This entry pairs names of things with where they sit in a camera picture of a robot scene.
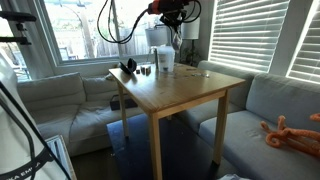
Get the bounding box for orange knotted rope toy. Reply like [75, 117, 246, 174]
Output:
[259, 112, 320, 158]

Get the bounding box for green potted plant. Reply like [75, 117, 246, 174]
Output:
[181, 46, 202, 67]

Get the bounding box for blue white patterned paper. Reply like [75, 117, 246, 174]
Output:
[216, 173, 249, 180]

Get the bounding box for black oval zip case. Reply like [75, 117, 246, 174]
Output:
[118, 57, 138, 76]

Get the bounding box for dark blue rug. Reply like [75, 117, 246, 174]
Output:
[106, 113, 234, 180]

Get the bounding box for white window blinds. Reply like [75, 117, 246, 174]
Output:
[286, 0, 320, 85]
[209, 0, 291, 73]

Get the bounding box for grey pouch sachet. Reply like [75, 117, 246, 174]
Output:
[171, 28, 184, 51]

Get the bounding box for small foil scraps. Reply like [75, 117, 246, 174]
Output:
[190, 72, 211, 79]

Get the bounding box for thick black cable bundle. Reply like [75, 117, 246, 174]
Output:
[0, 81, 73, 180]

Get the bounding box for orange cable sleeve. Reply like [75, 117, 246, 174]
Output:
[147, 0, 162, 15]

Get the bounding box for black flat bag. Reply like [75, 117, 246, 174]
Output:
[109, 94, 138, 112]

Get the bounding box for grey fabric sofa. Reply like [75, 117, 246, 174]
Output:
[176, 59, 320, 180]

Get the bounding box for white slatted frame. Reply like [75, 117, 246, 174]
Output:
[45, 134, 78, 180]

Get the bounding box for large glass window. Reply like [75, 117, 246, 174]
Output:
[33, 0, 174, 67]

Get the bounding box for white lamp shade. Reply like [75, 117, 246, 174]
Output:
[181, 17, 201, 41]

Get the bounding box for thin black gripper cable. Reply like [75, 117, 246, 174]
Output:
[96, 0, 203, 45]

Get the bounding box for light wooden table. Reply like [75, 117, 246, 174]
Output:
[108, 62, 247, 180]

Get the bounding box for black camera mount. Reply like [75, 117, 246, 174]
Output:
[0, 10, 38, 46]

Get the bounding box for frosted translucent plastic cup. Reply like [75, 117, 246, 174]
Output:
[156, 45, 176, 74]

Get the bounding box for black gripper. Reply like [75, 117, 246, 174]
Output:
[160, 0, 192, 33]

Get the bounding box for grey trapezoid lampshade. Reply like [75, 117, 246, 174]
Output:
[144, 26, 173, 48]

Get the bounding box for stainless steel tumbler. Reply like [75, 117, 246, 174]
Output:
[152, 46, 160, 70]

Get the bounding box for small dark jar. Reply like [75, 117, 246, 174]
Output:
[140, 64, 152, 76]

